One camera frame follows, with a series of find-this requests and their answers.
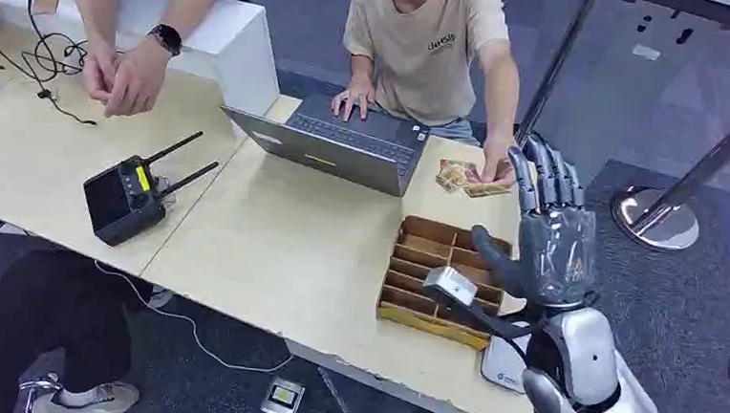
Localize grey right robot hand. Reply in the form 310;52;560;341
466;129;605;311

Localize person's right hand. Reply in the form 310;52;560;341
79;42;123;104
330;77;377;124

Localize person's left hand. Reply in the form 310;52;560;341
103;36;173;121
479;132;519;187

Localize black wristwatch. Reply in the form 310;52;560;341
145;23;185;59

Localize grey laptop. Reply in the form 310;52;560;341
215;88;435;201

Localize white counter block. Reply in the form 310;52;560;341
0;0;288;120

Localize steel stanchion with round base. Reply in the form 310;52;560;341
609;75;730;255

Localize steel stanchion pole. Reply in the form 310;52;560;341
512;0;608;155

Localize white flat pad device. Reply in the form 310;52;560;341
479;333;531;396

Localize black controller with two antennas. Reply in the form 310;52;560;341
78;124;223;253

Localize wooden compartment card box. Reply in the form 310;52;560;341
374;213;517;353

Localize white floor label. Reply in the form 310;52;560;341
631;43;663;64

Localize grey desk leg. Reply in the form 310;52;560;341
316;365;418;413

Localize steel floor socket box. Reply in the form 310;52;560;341
260;376;307;413

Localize white sneaker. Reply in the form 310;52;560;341
32;375;140;413

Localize chrome chair base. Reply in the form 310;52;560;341
14;370;66;413

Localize black cable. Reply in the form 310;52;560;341
0;0;108;129

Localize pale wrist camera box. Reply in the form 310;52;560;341
420;264;481;309

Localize thin white cable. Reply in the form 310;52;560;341
87;260;300;376

